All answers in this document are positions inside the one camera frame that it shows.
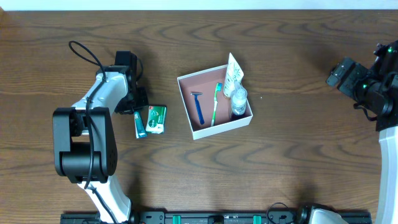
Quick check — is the green Dettol soap bar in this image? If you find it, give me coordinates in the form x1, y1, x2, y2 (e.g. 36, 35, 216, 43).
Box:
146, 106, 167, 134

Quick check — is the teal toothpaste tube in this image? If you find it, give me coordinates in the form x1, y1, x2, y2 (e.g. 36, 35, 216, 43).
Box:
134, 111, 147, 139

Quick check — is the blue disposable razor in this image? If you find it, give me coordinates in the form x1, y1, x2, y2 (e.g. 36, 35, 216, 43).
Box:
190, 92, 205, 124

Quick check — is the green white toothbrush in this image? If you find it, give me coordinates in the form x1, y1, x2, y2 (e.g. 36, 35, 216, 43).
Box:
211, 82, 222, 127

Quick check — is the white cream tube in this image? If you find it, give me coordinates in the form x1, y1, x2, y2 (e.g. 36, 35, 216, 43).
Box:
223, 53, 244, 98

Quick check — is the clear spray bottle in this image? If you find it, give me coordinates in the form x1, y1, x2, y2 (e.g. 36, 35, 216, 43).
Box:
230, 82, 248, 121

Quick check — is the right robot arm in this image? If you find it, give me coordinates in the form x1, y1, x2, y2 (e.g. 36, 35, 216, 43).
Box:
326, 42, 397, 224

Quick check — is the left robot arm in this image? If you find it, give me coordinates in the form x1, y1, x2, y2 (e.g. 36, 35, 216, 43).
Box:
52, 51, 149, 223

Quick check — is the white cardboard box pink inside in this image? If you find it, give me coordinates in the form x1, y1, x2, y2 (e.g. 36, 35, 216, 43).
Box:
177, 65, 253, 140

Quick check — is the black mounting rail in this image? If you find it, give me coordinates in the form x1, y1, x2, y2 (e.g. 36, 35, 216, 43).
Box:
60, 210, 373, 224

